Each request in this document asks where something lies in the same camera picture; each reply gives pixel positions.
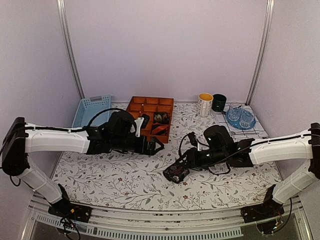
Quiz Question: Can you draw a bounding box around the rolled orange striped tie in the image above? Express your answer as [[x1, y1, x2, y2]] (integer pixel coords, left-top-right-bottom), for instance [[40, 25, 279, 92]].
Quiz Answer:
[[150, 123, 169, 136]]

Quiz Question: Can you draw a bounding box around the right aluminium frame post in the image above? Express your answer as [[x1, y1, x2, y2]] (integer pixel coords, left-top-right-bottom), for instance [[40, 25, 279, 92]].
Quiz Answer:
[[245, 0, 275, 106]]

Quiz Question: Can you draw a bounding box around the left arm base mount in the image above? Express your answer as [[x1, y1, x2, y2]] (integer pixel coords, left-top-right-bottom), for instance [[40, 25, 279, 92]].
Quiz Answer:
[[48, 184, 92, 223]]

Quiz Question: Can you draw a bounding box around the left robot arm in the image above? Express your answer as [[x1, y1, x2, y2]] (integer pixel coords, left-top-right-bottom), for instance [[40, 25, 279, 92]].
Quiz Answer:
[[0, 108, 165, 217]]

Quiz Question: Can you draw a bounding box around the dark green mug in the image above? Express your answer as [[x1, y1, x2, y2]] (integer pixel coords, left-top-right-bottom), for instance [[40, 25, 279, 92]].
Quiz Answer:
[[212, 93, 227, 112]]

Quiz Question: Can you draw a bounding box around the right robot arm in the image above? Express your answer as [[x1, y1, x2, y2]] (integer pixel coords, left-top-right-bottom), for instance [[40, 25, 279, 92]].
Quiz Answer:
[[177, 122, 320, 218]]

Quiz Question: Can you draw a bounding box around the orange wooden divider tray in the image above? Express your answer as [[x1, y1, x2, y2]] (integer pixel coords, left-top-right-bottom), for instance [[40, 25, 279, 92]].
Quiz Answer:
[[126, 96, 174, 144]]

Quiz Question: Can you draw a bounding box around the clear drinking glass left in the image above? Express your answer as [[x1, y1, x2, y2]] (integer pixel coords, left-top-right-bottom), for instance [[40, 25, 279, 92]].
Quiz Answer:
[[228, 102, 242, 122]]

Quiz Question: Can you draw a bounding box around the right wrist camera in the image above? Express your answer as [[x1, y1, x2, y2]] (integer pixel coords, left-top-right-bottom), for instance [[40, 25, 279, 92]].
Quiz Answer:
[[187, 132, 203, 152]]

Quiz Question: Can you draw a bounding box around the clear drinking glass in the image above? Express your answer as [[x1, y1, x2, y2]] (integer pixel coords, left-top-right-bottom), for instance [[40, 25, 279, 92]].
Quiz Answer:
[[239, 106, 255, 128], [228, 102, 242, 122]]

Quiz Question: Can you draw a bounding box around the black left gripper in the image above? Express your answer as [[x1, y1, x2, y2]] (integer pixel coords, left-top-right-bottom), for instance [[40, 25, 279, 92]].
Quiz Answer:
[[111, 134, 165, 156]]

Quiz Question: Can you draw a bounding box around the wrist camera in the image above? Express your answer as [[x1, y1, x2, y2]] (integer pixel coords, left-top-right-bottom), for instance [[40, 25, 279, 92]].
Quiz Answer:
[[187, 132, 203, 152], [130, 113, 150, 138]]

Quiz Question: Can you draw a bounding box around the aluminium front rail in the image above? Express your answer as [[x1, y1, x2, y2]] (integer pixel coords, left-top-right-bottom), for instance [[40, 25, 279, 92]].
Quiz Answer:
[[22, 198, 313, 240]]

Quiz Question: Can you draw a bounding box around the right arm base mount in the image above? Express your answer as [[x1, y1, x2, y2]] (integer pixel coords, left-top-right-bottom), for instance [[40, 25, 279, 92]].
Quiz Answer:
[[240, 184, 285, 223]]

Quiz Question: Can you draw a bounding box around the aluminium frame post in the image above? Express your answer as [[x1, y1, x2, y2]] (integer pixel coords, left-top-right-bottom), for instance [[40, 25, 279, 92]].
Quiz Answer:
[[56, 0, 85, 99], [245, 0, 275, 106]]

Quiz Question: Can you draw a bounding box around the dark floral necktie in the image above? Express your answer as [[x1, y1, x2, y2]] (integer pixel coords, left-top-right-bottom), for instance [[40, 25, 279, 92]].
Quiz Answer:
[[162, 162, 190, 184]]

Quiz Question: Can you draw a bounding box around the blue glass tray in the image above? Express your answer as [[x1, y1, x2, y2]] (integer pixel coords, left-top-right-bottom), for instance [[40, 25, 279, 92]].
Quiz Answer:
[[226, 105, 257, 130]]

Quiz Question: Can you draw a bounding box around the floral patterned tablecloth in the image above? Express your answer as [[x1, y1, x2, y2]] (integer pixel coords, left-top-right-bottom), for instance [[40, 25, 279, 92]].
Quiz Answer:
[[52, 103, 281, 211]]

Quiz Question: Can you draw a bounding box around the rolled olive patterned tie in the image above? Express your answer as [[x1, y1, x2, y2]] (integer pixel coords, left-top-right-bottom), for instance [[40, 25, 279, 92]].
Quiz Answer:
[[153, 112, 170, 125]]

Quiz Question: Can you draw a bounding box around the light blue plastic basket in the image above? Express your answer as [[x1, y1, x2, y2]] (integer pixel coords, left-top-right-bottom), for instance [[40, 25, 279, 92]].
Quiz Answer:
[[72, 95, 111, 128]]

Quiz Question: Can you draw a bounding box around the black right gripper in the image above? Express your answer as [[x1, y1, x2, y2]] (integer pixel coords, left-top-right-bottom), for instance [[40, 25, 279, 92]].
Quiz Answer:
[[175, 147, 228, 172]]

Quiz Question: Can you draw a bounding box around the left aluminium frame post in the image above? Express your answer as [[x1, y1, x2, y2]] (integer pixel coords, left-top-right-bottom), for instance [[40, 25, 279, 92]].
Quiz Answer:
[[56, 0, 85, 99]]

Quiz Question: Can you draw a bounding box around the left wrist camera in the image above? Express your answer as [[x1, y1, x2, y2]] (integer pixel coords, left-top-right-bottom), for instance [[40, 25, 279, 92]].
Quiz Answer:
[[130, 113, 150, 138]]

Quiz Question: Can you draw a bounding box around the white mug yellow inside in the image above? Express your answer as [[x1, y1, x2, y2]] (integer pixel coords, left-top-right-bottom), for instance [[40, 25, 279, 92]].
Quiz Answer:
[[198, 93, 214, 118]]

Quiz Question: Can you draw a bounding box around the clear drinking glass right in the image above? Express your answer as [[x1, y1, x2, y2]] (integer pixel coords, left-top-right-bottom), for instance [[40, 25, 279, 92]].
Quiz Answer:
[[239, 106, 255, 128]]

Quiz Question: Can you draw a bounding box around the white checked dish towel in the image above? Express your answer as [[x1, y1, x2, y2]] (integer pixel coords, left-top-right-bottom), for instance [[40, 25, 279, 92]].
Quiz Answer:
[[211, 110, 269, 141]]

